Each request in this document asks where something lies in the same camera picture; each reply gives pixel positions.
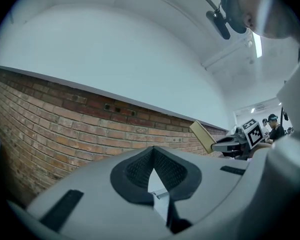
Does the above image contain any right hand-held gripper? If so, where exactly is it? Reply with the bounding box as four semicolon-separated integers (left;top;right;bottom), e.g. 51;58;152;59
211;118;263;157

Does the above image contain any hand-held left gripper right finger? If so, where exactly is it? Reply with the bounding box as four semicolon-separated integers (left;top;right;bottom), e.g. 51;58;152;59
152;145;249;235

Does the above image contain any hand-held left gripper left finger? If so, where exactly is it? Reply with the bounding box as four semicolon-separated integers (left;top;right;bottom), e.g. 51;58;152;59
27;146;171;240

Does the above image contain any yellow plastic container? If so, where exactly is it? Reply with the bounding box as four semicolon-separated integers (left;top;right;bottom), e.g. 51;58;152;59
189;120;217;156

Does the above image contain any white microwave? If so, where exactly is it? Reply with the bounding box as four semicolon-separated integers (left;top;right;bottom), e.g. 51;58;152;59
147;168;171;229

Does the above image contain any person's right forearm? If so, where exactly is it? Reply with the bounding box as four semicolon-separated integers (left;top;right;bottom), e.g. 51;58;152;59
248;142;273;160

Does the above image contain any ceiling light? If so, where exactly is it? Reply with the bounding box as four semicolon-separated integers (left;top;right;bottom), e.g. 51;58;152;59
252;31;263;59

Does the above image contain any person's head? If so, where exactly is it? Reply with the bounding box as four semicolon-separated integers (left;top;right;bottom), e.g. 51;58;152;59
218;0;300;47

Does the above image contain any black head camera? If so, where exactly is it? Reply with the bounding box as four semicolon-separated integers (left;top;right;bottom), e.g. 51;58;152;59
187;0;232;40

